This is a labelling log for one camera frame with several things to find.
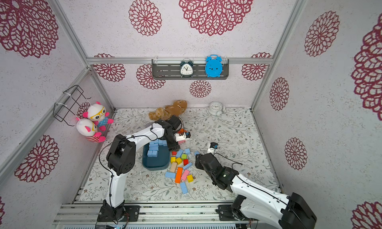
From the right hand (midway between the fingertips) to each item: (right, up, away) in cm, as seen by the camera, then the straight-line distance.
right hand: (196, 155), depth 81 cm
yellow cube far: (-4, -14, +3) cm, 15 cm away
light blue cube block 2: (-20, +5, +14) cm, 25 cm away
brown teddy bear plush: (-13, +29, +29) cm, 43 cm away
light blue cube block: (-23, +5, +16) cm, 28 cm away
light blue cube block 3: (0, -1, +14) cm, 14 cm away
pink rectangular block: (-9, +7, +7) cm, 13 cm away
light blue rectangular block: (-26, -1, +12) cm, 28 cm away
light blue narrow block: (-5, -8, +8) cm, 12 cm away
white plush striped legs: (-61, +14, +4) cm, 63 cm away
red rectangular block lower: (-14, -2, +13) cm, 20 cm away
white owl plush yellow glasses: (-63, +24, +13) cm, 68 cm away
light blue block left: (-15, -12, +6) cm, 20 cm away
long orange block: (-10, -12, +5) cm, 17 cm away
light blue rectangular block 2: (-11, -2, +14) cm, 17 cm away
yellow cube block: (-14, -4, +10) cm, 18 cm away
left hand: (-14, +4, +15) cm, 20 cm away
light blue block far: (-7, -18, +1) cm, 19 cm away
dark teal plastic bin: (-22, -7, +11) cm, 25 cm away
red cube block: (-6, -6, +9) cm, 12 cm away
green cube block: (-7, -3, +11) cm, 14 cm away
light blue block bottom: (-5, 0, +14) cm, 15 cm away
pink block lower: (-7, -12, +5) cm, 15 cm away
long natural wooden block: (-14, -8, +7) cm, 17 cm away
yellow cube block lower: (-11, -5, +10) cm, 15 cm away
